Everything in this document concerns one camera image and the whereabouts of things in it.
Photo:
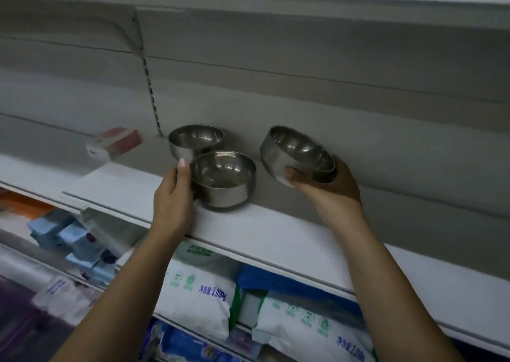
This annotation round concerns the stainless steel bowl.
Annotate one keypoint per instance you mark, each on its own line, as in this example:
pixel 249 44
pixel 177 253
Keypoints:
pixel 223 188
pixel 195 138
pixel 287 150

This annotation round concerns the person's left thumb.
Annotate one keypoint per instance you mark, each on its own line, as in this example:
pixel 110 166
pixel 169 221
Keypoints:
pixel 184 171

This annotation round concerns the group of light blue packets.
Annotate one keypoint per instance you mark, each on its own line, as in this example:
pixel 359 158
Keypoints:
pixel 75 242

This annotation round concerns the person's left hand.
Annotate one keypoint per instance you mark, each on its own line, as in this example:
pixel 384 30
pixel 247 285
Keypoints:
pixel 172 206

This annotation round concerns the slotted shelf upright strip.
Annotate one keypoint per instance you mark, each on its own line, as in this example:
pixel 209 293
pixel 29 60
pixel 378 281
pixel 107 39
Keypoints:
pixel 149 79

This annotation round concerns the white green-print powder bag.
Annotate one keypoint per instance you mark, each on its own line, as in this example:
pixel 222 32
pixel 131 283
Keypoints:
pixel 314 330
pixel 199 294

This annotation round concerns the clear shelf edge rail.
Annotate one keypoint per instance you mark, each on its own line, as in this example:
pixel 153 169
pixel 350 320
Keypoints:
pixel 113 228

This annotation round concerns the white purple-print packet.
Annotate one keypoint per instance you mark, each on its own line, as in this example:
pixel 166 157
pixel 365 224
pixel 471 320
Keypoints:
pixel 59 294

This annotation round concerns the person's left forearm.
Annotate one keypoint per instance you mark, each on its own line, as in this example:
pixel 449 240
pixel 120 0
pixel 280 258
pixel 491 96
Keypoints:
pixel 123 302

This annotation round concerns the person's right thumb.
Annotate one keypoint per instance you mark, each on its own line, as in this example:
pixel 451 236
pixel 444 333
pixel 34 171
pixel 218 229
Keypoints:
pixel 301 175

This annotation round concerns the blue printed packet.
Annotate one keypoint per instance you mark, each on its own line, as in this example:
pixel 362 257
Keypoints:
pixel 187 345

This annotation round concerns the person's right hand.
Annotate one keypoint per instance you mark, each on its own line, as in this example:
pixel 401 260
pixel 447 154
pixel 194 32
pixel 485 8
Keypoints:
pixel 334 196

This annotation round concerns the orange packet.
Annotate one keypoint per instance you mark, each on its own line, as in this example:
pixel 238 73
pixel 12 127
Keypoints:
pixel 22 204

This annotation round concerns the person's right forearm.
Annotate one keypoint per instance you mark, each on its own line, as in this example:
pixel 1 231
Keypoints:
pixel 390 294

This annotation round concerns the red and white box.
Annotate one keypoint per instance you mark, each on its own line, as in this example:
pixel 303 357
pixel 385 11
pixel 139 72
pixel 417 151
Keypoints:
pixel 115 142

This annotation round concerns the blue plastic bag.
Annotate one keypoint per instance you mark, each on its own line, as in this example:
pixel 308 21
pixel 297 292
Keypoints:
pixel 287 284

